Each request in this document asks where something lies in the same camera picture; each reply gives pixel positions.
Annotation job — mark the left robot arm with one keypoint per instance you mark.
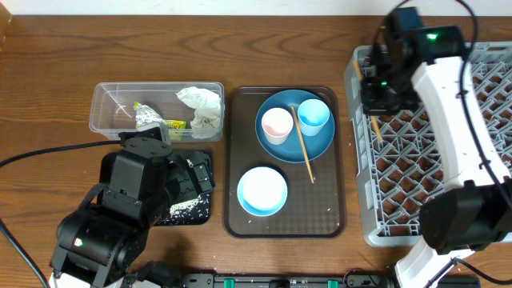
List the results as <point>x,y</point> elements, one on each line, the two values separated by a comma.
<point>93,247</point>

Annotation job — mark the black plastic tray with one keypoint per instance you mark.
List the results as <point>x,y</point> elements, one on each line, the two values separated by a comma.
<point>192,212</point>

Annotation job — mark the grey dishwasher rack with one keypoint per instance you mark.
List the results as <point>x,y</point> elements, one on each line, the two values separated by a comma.
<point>399,168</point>

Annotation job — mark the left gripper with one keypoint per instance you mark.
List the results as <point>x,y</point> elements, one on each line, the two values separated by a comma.
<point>193,183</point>

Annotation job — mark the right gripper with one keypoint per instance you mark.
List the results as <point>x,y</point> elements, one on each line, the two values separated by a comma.
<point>371,105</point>

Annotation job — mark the clear plastic bin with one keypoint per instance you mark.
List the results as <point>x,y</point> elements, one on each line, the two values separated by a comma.
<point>112,110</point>

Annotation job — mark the light blue bowl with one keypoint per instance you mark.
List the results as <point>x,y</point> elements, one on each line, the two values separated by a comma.
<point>262,191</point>

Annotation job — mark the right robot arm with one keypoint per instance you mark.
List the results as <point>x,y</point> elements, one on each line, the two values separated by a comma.
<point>430,65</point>

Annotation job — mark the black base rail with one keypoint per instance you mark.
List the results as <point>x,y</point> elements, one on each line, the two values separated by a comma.
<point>349,281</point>

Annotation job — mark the foil snack wrapper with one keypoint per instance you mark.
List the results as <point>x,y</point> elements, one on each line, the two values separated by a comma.
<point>145,115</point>

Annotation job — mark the light blue cup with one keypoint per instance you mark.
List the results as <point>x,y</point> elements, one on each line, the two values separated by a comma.
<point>313,114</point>

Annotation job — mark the brown serving tray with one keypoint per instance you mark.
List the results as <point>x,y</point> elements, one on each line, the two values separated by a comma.
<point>311,210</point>

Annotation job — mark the dark blue plate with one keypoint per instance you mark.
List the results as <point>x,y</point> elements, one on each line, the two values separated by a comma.
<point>290,151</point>

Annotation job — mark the pink cup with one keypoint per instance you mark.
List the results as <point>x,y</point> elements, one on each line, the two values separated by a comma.
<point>277,123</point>

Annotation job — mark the wooden chopstick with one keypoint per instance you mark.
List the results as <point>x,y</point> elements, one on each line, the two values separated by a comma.
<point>302,144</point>
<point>373,119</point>

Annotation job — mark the white paper napkin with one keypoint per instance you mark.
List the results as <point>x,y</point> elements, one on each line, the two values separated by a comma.
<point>206,105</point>

